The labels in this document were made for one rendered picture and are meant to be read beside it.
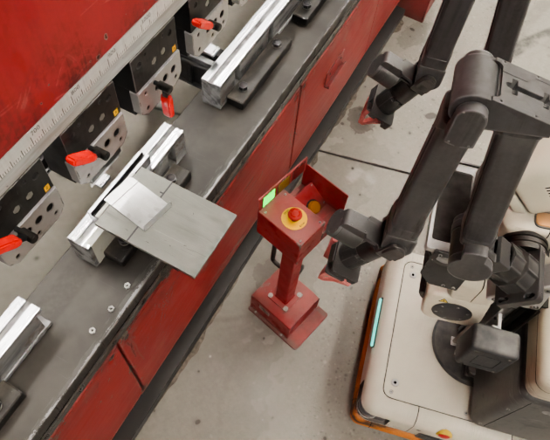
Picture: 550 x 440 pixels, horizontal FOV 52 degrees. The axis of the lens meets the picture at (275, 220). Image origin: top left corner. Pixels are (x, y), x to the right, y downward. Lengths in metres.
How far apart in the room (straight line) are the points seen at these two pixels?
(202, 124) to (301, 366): 1.04
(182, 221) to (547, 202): 0.75
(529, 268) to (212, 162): 0.84
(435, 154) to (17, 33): 0.60
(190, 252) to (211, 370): 1.00
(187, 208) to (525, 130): 0.79
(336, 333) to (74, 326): 1.18
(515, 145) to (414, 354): 1.29
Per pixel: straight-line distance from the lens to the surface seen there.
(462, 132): 0.76
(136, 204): 1.34
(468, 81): 0.76
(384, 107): 1.42
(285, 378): 2.20
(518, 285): 1.12
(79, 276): 1.42
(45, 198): 1.09
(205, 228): 1.29
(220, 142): 1.58
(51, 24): 0.93
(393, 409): 1.96
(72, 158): 1.04
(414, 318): 2.06
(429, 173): 0.89
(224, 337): 2.24
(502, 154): 0.84
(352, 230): 1.07
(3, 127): 0.94
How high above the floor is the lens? 2.13
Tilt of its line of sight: 60 degrees down
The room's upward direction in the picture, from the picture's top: 7 degrees clockwise
